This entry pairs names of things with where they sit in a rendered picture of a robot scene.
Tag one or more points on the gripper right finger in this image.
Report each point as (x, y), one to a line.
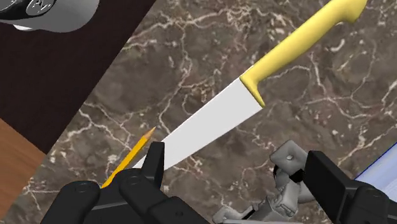
(344, 192)

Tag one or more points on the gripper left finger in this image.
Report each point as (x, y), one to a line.
(136, 195)

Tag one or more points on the yellow pencil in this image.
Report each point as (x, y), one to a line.
(130, 158)

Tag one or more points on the pale blue flat object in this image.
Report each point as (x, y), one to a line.
(380, 170)

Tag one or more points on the grey robot figure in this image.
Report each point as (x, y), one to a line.
(287, 186)

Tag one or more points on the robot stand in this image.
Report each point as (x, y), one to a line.
(62, 71)

